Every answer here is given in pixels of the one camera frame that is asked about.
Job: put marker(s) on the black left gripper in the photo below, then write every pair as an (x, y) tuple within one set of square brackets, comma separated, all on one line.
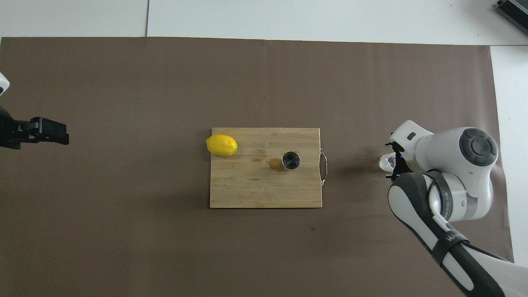
[(10, 132)]

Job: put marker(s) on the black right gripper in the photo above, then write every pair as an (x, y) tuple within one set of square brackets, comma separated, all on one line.
[(399, 163)]

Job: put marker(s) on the small clear glass cup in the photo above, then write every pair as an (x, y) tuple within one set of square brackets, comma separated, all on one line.
[(386, 161)]

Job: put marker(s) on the steel double jigger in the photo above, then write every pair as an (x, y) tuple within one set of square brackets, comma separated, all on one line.
[(291, 161)]

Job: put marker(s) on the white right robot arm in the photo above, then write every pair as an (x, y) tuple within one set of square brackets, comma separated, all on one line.
[(453, 173)]

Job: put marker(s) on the wooden cutting board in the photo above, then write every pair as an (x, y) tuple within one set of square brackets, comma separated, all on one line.
[(255, 185)]

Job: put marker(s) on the brown table mat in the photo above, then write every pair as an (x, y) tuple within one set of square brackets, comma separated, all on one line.
[(165, 247)]

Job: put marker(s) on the yellow lemon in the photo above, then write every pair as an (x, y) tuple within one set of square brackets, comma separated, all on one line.
[(222, 145)]

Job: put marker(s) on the grey metal device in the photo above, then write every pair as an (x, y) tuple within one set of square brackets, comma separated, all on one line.
[(515, 10)]

